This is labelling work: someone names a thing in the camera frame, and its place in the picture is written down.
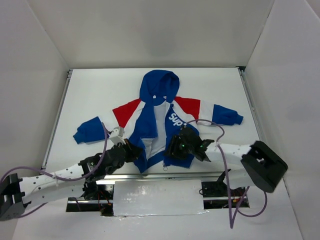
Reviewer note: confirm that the white foam board front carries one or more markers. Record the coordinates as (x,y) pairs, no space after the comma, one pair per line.
(157,198)

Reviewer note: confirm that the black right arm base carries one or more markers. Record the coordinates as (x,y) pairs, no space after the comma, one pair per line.
(215,195)

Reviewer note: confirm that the blue white red hooded jacket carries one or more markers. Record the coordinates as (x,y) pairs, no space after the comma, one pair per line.
(150,121)

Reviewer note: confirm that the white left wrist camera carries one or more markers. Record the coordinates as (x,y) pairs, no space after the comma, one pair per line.
(116,136)

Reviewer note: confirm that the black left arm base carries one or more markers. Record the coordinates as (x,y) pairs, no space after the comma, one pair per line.
(98,198)

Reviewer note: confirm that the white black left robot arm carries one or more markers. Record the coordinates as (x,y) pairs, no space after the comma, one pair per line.
(18,194)

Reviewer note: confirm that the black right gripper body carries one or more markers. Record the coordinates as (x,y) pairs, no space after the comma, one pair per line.
(173,146)

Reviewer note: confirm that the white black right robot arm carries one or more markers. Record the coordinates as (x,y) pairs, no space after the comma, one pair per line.
(258,164)

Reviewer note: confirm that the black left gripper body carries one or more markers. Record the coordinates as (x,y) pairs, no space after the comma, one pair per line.
(130,150)

